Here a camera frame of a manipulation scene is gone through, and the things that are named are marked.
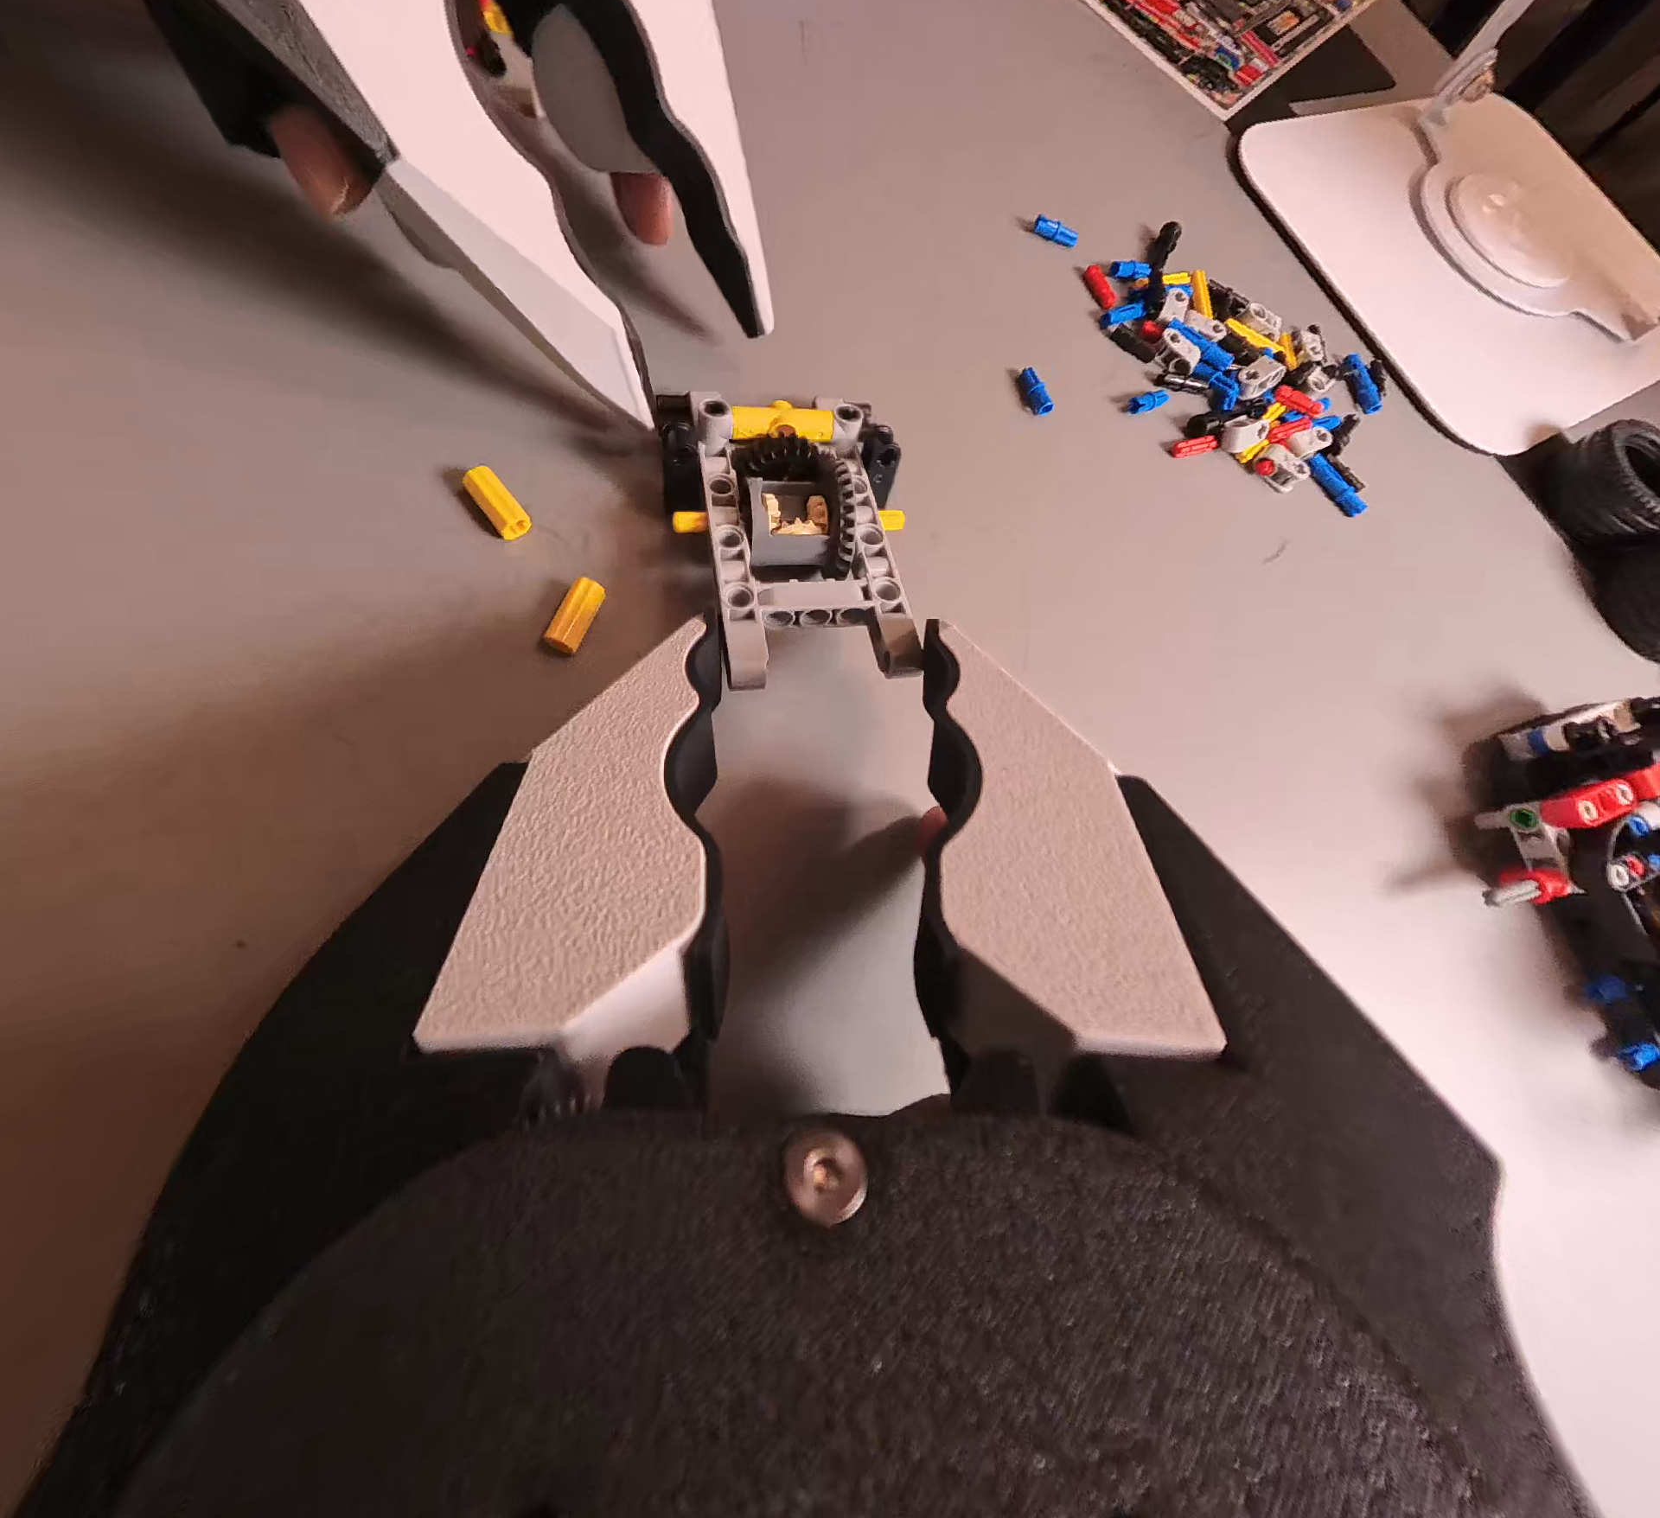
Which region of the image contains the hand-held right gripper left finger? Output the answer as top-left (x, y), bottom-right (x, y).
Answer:
top-left (413, 617), bottom-right (732, 1067)

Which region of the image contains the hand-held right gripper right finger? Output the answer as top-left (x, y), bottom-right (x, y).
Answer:
top-left (913, 617), bottom-right (1232, 1070)

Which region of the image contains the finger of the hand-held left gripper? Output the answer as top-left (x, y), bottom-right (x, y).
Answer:
top-left (205, 0), bottom-right (657, 430)
top-left (463, 0), bottom-right (777, 345)

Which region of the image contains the yellow lego connector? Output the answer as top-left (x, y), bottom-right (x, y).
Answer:
top-left (463, 462), bottom-right (534, 540)
top-left (539, 577), bottom-right (603, 656)

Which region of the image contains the grey lego frame assembly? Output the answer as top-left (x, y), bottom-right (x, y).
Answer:
top-left (657, 387), bottom-right (927, 690)

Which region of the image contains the lego car chassis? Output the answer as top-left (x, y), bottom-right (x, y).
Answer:
top-left (1473, 696), bottom-right (1660, 1081)

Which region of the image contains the pile of mixed lego pieces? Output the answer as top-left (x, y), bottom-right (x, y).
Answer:
top-left (1085, 221), bottom-right (1385, 519)

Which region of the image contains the person's left hand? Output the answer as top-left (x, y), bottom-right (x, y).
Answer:
top-left (268, 107), bottom-right (681, 255)

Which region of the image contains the black rubber tyre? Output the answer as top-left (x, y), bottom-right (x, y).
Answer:
top-left (1546, 418), bottom-right (1660, 552)
top-left (1576, 536), bottom-right (1660, 659)

